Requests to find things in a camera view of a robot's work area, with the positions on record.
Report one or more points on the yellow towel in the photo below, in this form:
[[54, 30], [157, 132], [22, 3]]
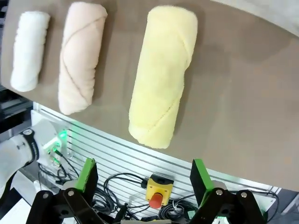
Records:
[[161, 79]]

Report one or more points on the pale pink towel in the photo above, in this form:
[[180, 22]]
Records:
[[79, 58]]

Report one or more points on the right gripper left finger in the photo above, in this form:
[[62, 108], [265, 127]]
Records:
[[81, 182]]

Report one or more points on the yellow emergency stop button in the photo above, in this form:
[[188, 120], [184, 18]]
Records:
[[160, 186]]

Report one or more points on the white towel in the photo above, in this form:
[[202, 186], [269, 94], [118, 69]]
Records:
[[28, 51]]

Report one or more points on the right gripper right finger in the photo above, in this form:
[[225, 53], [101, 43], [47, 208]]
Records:
[[203, 182]]

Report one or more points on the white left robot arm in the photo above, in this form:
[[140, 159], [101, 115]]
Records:
[[16, 149]]

